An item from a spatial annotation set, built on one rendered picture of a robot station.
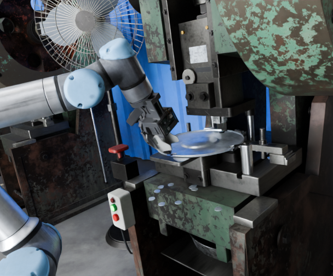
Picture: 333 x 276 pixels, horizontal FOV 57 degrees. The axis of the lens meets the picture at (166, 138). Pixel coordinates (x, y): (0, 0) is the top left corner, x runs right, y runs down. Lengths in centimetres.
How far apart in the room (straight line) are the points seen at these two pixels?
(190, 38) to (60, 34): 90
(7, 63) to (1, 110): 143
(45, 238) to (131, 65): 50
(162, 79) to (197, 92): 190
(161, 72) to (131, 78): 214
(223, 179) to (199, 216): 14
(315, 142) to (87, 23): 116
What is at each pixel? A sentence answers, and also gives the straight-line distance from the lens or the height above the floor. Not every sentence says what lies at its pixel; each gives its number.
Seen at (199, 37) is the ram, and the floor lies 112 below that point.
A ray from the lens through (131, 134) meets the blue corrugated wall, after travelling 348.
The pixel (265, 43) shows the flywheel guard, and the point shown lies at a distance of 64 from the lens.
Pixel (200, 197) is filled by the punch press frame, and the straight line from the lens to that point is 97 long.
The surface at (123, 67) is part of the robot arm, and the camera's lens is 76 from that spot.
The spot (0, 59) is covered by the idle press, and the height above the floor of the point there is 119.
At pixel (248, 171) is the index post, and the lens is 95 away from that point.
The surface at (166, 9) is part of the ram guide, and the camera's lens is 107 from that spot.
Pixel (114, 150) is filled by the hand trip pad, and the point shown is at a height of 76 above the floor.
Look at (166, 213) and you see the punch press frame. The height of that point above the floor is 54.
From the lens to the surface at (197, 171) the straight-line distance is 102.
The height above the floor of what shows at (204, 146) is 78.
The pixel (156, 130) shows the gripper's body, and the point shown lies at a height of 89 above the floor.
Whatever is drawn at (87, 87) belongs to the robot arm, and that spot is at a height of 104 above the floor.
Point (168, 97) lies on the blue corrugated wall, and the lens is 289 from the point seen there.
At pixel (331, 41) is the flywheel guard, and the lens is 60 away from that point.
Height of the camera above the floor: 108
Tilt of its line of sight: 15 degrees down
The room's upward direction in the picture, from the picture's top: 8 degrees counter-clockwise
